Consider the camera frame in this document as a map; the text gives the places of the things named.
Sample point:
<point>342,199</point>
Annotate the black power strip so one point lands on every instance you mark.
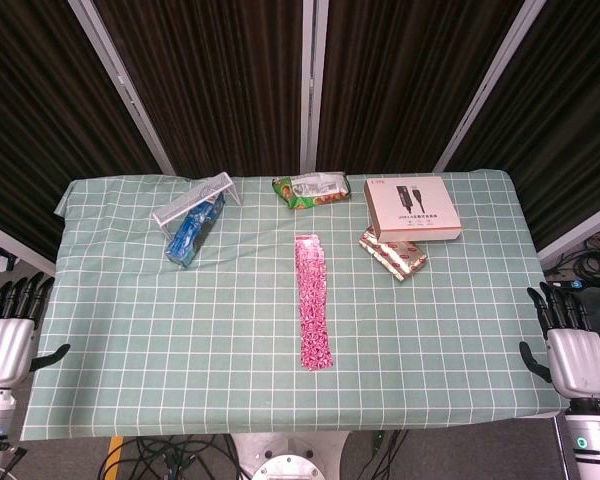
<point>580,284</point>

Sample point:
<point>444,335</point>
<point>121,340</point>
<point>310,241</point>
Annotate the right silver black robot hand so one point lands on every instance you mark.
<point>577,360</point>

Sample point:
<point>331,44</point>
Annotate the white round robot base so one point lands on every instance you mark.
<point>290,457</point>

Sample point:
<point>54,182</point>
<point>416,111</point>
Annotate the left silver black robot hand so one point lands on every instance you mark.
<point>5,345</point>

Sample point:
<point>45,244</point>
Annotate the silver mesh metal rack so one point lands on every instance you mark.
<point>190,204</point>

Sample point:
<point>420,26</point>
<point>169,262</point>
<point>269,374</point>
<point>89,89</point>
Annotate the white partition post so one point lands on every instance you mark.
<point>312,85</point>
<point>485,85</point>
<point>122,85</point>

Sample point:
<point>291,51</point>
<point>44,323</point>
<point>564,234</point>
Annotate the gold foil snack packet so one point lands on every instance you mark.
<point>397,257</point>

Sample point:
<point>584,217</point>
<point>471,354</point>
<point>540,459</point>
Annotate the green white checkered tablecloth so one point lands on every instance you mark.
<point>180,350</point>

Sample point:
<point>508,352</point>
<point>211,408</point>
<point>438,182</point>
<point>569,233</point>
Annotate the green silver snack bag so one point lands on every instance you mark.
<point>312,190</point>

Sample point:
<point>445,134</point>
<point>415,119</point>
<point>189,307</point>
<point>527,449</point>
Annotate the yellow table leg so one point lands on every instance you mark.
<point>114,457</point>

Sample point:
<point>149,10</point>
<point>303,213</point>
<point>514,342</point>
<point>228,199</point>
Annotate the blue snack package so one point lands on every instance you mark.
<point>192,232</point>

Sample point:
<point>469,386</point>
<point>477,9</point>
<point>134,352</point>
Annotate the white paper scrap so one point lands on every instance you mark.
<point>2,263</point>

